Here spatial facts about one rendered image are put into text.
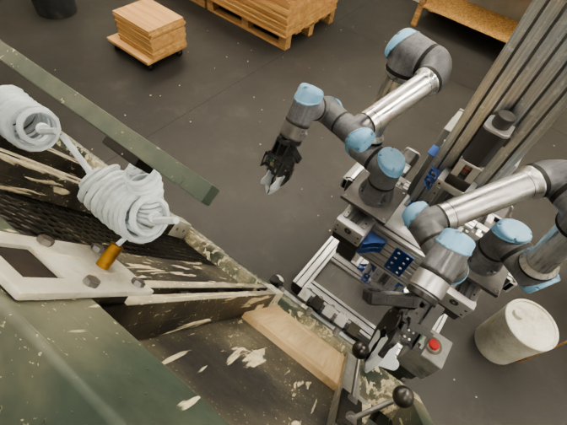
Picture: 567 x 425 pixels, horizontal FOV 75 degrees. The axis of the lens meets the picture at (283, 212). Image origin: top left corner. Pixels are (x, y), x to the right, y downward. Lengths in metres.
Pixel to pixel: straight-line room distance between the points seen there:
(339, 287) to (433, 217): 1.40
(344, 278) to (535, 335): 1.08
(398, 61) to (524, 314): 1.70
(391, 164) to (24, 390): 1.34
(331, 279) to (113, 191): 1.97
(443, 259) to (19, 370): 0.74
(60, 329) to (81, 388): 0.06
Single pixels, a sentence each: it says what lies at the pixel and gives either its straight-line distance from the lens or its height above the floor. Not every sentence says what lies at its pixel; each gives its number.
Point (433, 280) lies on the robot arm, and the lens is 0.85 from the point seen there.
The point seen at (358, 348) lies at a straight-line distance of 0.85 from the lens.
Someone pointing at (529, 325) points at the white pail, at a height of 0.36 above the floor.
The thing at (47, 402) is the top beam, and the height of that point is 1.95.
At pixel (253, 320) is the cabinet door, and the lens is 1.07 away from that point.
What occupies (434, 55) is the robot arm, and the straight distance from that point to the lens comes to 1.32.
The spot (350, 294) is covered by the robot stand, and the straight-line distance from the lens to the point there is 2.32.
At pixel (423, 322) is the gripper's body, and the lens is 0.88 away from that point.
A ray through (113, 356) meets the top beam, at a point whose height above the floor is 1.92.
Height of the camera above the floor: 2.24
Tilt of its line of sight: 53 degrees down
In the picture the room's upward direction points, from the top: 11 degrees clockwise
